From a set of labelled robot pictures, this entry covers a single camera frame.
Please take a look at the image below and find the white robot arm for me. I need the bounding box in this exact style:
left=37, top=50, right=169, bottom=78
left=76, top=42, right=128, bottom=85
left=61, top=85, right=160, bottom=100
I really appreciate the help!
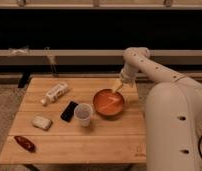
left=115, top=47, right=202, bottom=171

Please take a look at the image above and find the white plastic bottle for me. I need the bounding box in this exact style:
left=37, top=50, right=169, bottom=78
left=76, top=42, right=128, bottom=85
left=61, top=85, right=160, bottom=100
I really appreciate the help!
left=40, top=82, right=68, bottom=106

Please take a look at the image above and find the grey wall rail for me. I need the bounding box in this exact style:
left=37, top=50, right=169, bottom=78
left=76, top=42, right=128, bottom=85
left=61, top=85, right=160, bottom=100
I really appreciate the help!
left=0, top=48, right=202, bottom=66

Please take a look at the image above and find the black smartphone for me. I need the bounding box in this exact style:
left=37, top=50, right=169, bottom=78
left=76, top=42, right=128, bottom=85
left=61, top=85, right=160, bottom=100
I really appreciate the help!
left=60, top=101, right=78, bottom=122

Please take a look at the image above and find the white soap bar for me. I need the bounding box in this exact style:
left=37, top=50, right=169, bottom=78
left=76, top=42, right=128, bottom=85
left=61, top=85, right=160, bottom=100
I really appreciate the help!
left=32, top=116, right=52, bottom=131

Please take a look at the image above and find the wooden table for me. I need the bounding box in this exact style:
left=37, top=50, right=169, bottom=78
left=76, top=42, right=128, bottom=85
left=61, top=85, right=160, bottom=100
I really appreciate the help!
left=0, top=78, right=146, bottom=164

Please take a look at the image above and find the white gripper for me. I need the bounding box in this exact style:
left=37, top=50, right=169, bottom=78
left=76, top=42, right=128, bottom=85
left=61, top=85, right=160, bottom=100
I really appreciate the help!
left=112, top=69, right=135, bottom=93

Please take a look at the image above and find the orange ceramic bowl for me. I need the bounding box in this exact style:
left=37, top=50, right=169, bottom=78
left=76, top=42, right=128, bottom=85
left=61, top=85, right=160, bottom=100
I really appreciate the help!
left=93, top=89, right=125, bottom=116

